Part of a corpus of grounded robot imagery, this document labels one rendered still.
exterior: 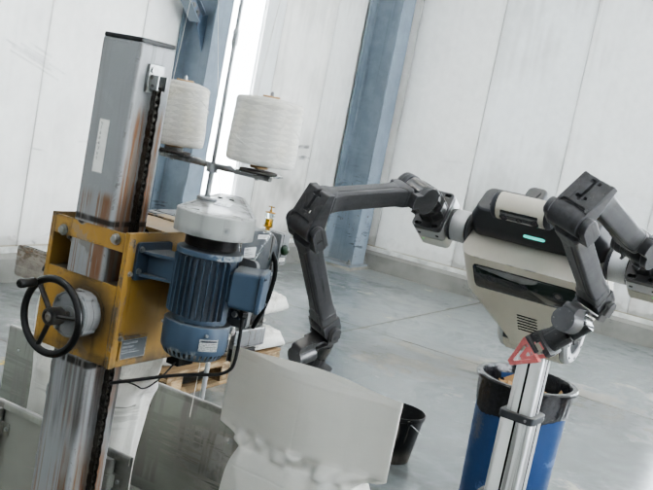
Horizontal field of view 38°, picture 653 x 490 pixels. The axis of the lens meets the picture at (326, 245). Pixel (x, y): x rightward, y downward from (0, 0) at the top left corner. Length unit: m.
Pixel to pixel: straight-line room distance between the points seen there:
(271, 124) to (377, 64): 8.96
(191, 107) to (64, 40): 5.19
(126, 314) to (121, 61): 0.56
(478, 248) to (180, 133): 0.86
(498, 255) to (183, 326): 0.91
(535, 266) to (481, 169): 8.23
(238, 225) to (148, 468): 1.32
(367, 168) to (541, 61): 2.28
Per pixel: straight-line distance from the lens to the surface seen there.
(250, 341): 2.62
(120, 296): 2.14
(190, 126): 2.33
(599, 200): 1.97
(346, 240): 11.14
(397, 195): 2.46
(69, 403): 2.28
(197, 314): 2.10
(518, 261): 2.54
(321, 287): 2.43
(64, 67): 7.52
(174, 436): 3.09
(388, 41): 11.09
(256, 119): 2.16
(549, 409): 4.44
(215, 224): 2.04
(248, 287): 2.09
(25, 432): 2.76
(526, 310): 2.63
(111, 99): 2.17
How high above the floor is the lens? 1.67
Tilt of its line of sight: 8 degrees down
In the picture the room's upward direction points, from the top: 11 degrees clockwise
